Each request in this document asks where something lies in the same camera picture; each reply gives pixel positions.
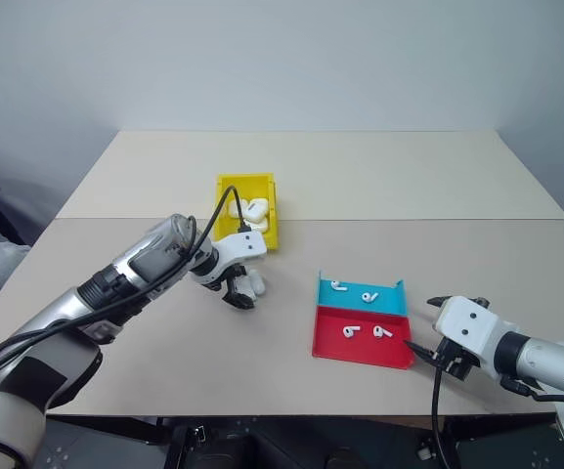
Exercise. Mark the red open tray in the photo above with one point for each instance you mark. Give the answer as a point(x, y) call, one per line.
point(360, 352)

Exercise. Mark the white earbud case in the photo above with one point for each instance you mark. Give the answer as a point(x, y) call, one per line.
point(235, 209)
point(259, 225)
point(256, 209)
point(256, 284)

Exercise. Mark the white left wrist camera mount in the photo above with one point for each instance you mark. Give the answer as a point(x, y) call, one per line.
point(242, 245)

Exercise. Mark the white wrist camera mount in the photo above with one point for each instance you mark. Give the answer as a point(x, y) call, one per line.
point(467, 325)
point(242, 245)

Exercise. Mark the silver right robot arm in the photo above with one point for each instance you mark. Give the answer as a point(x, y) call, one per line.
point(550, 359)

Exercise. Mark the blue open tray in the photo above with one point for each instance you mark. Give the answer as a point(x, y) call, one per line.
point(389, 298)

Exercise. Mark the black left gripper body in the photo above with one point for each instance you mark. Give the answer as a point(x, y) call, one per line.
point(227, 277)

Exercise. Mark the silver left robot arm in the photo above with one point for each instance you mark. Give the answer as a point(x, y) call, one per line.
point(56, 317)

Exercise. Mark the yellow plastic bin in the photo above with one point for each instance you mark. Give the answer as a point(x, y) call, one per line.
point(272, 229)

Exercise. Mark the white earbud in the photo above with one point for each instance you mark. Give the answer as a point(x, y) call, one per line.
point(350, 332)
point(368, 297)
point(337, 285)
point(380, 332)

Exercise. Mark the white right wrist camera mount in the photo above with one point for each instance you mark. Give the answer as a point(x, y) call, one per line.
point(467, 325)

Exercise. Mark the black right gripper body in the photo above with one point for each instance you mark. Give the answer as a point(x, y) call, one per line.
point(457, 364)

